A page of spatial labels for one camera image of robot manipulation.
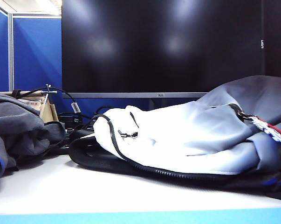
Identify black hub box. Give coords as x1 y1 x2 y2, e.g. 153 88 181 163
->
58 112 83 132

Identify white blue woven keychain strap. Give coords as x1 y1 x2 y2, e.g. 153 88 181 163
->
248 115 281 150

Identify gray clothes with blue lining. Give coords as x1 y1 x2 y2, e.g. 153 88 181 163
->
0 91 66 191

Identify black looped cable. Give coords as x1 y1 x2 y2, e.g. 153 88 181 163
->
83 105 113 131

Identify black portrait monitor with logo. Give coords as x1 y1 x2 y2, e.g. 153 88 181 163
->
259 0 281 79

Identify large black monitor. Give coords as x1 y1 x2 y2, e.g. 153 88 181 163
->
62 0 261 99

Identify light gray backpack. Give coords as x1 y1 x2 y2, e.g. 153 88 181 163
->
69 75 281 201

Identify black cable with white tag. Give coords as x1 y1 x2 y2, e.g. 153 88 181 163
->
26 87 82 115

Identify metal cross rod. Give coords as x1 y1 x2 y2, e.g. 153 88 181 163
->
43 84 58 105

